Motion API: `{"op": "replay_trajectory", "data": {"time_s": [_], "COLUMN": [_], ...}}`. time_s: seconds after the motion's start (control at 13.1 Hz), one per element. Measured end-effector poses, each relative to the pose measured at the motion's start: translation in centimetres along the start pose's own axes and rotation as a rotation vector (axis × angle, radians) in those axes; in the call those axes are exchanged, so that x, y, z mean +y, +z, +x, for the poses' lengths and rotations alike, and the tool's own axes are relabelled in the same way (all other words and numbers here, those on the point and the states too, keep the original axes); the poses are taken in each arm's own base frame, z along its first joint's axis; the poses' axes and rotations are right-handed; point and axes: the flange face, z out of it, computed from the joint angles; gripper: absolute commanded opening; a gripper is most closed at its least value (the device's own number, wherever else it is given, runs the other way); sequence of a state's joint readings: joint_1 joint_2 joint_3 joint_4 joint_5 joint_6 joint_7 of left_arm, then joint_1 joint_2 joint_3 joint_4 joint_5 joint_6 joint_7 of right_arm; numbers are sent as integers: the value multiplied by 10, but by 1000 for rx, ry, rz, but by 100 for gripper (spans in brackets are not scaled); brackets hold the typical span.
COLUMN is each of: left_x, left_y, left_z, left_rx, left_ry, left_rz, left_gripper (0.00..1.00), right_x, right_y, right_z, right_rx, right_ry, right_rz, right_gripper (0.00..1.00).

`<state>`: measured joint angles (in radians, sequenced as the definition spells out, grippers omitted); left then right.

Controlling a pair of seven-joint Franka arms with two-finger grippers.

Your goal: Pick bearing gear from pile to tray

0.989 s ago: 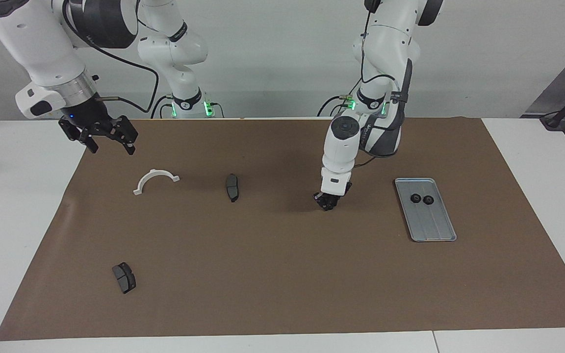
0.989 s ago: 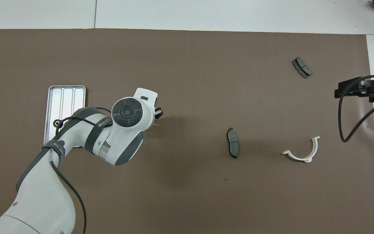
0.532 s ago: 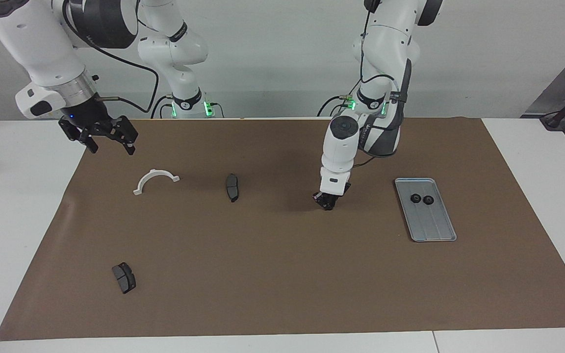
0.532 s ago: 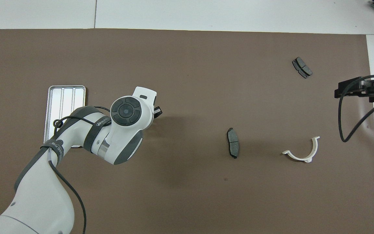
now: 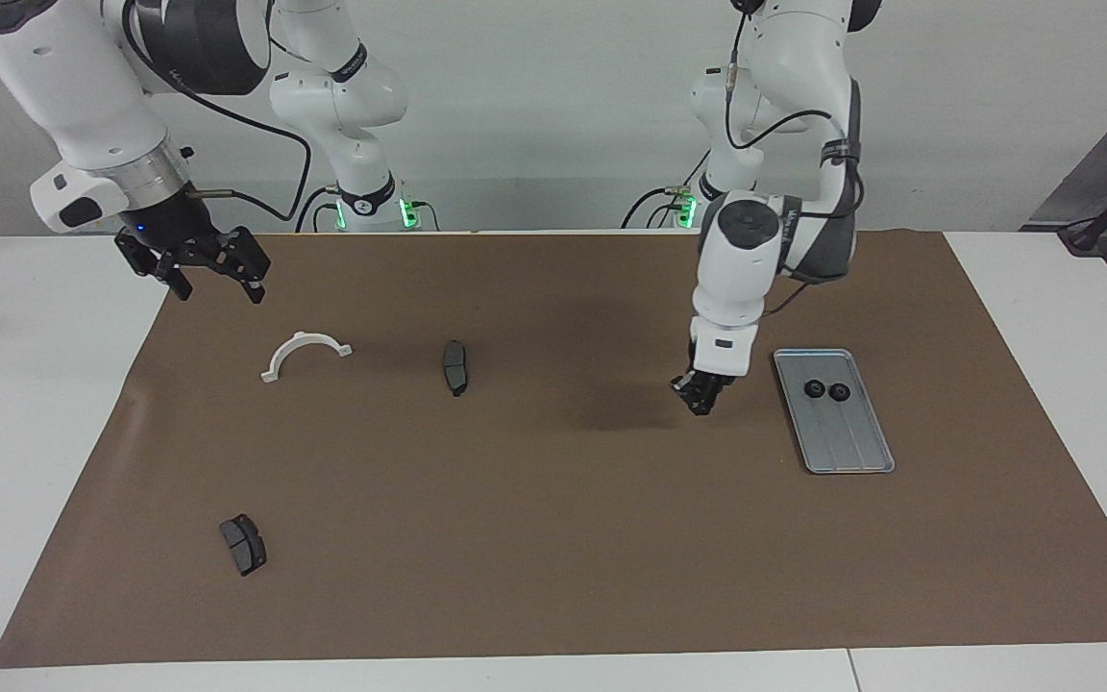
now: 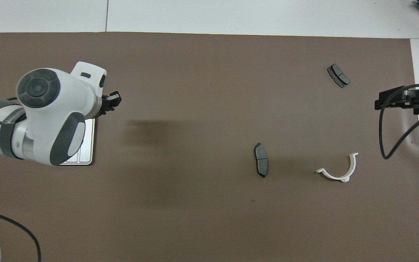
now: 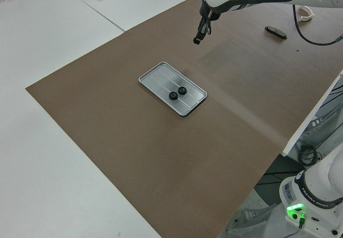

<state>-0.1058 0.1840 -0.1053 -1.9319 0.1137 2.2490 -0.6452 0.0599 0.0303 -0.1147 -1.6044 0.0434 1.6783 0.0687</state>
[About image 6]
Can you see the silver metal tray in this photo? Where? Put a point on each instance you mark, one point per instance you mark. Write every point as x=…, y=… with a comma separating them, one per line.
x=86, y=153

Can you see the dark grey brake pad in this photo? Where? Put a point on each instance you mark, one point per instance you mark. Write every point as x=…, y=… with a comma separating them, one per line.
x=261, y=162
x=338, y=75

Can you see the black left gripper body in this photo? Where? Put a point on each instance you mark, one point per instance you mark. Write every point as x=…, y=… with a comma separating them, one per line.
x=106, y=106

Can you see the white curved plastic clip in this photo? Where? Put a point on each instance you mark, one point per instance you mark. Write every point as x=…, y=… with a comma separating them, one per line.
x=352, y=166

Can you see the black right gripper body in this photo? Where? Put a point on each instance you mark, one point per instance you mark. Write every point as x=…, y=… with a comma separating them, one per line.
x=418, y=100

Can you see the brown table mat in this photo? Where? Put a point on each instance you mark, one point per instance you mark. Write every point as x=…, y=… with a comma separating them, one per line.
x=195, y=109

